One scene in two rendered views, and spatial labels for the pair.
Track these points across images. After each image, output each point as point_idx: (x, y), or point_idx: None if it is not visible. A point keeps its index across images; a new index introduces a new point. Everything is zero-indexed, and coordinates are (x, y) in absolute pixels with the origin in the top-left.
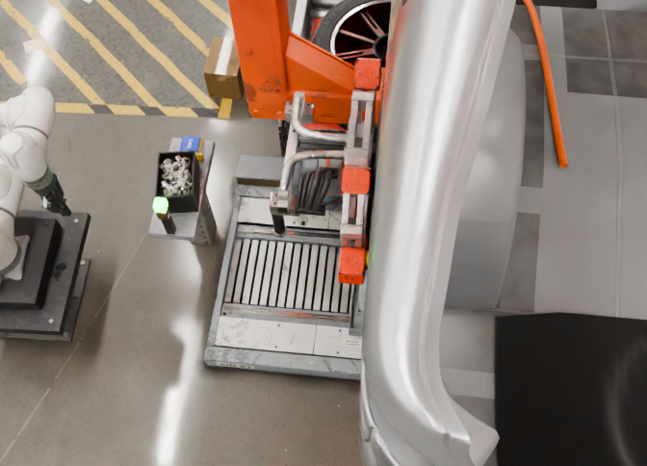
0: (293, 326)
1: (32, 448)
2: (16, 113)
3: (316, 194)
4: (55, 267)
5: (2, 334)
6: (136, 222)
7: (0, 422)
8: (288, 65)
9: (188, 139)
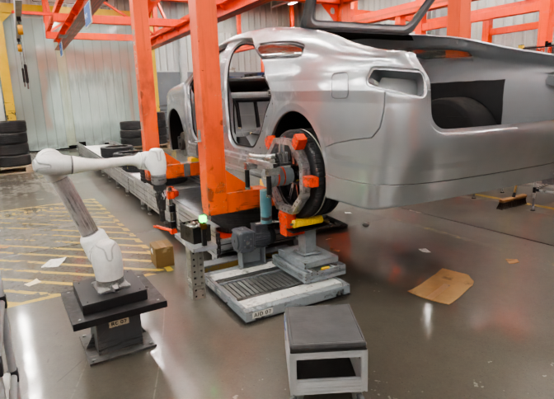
0: (277, 292)
1: (171, 387)
2: (146, 152)
3: (285, 156)
4: None
5: (105, 358)
6: None
7: (137, 387)
8: (226, 176)
9: None
